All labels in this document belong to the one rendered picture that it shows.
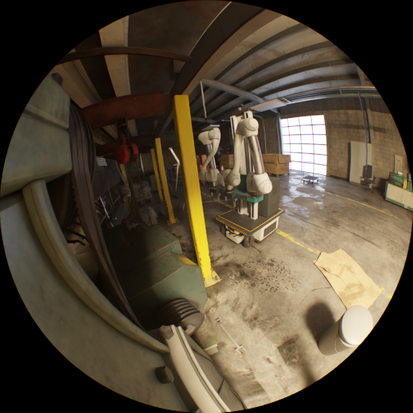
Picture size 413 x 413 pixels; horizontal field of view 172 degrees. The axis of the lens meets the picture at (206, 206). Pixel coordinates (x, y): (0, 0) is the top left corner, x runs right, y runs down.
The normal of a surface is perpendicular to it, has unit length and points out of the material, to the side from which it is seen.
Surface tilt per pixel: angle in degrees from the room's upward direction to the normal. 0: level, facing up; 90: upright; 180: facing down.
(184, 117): 90
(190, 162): 90
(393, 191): 94
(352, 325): 1
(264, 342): 0
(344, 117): 90
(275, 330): 0
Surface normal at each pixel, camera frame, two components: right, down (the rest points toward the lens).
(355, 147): -0.90, 0.26
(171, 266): -0.11, -0.92
